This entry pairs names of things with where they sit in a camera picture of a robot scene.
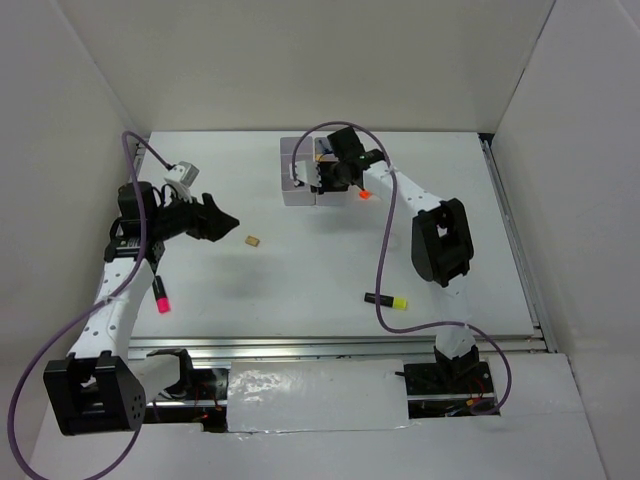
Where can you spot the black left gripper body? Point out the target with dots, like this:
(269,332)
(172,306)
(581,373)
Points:
(176,219)

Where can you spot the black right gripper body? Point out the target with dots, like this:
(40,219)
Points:
(332,176)

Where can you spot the tan eraser block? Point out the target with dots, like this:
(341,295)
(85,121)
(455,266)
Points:
(252,241)

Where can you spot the pink and black highlighter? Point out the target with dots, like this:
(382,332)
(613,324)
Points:
(160,295)

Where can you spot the yellow and black highlighter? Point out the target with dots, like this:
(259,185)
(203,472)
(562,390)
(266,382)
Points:
(394,302)

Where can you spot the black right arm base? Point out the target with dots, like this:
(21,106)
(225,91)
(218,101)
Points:
(461,381)

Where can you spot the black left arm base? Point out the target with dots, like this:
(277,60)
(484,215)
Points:
(207,390)

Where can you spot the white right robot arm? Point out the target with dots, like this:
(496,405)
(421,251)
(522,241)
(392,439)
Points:
(441,247)

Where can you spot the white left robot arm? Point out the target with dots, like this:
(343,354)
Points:
(93,389)

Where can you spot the right white divided container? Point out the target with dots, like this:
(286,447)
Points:
(326,193)

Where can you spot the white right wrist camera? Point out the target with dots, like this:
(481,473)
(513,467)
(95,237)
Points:
(306,172)

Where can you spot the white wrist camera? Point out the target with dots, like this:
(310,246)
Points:
(306,172)
(181,177)

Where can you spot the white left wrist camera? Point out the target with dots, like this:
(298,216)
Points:
(181,177)

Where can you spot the aluminium table frame rail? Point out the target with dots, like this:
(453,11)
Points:
(300,293)

